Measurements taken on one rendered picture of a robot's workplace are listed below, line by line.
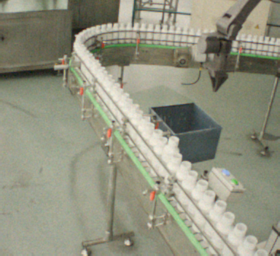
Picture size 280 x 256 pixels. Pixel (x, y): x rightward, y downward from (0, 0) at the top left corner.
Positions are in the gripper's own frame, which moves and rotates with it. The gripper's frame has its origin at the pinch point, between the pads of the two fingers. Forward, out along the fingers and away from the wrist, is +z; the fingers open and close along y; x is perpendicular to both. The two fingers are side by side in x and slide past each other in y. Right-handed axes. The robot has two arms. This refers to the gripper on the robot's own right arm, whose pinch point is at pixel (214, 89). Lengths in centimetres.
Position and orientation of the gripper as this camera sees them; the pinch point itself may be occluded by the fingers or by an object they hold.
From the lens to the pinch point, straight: 139.6
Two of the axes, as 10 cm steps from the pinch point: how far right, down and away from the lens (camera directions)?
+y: -9.0, 1.1, -4.2
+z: -1.2, 8.7, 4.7
